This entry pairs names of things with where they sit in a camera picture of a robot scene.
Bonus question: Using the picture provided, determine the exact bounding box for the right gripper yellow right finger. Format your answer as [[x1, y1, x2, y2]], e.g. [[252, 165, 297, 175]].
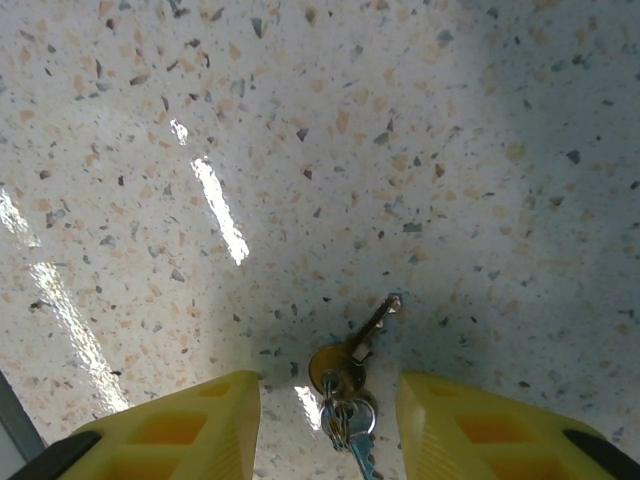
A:
[[398, 370, 606, 480]]

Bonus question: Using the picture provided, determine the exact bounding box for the metal key ring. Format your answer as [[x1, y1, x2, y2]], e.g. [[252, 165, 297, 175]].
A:
[[321, 369, 352, 452]]

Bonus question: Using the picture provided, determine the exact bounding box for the brass key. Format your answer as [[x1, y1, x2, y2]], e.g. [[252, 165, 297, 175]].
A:
[[308, 293, 404, 401]]

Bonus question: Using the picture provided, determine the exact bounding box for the aluminium front frame rail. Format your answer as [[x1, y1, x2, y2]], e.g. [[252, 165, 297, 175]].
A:
[[0, 372, 46, 464]]

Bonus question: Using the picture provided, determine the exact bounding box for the silver key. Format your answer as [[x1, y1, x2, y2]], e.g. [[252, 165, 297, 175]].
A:
[[319, 397, 381, 480]]

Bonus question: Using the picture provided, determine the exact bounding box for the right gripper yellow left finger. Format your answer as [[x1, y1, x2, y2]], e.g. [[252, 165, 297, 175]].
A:
[[58, 369, 261, 480]]

